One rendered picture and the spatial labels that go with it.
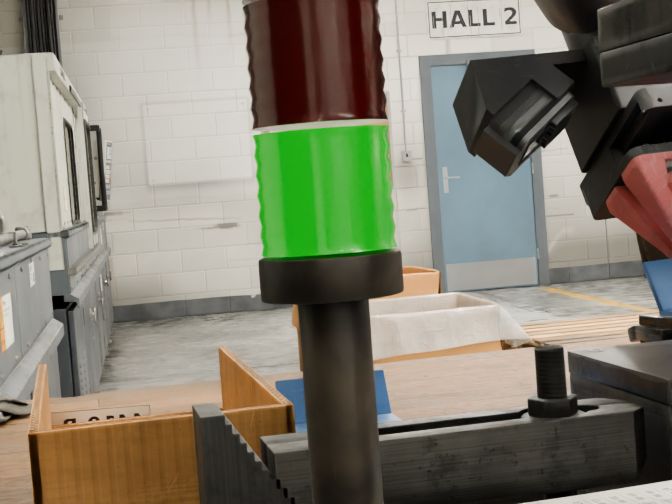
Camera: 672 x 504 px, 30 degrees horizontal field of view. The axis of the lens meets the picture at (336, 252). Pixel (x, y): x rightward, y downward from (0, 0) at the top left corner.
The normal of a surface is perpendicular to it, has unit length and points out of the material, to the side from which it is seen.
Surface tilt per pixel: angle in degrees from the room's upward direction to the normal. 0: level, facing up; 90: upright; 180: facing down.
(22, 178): 90
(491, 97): 59
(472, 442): 90
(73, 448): 90
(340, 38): 104
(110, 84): 90
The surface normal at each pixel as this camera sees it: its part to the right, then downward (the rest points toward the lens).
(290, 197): -0.45, 0.32
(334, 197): 0.16, 0.28
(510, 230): 0.15, 0.04
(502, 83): 0.15, -0.48
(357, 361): 0.57, 0.00
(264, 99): -0.77, -0.15
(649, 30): -0.97, 0.08
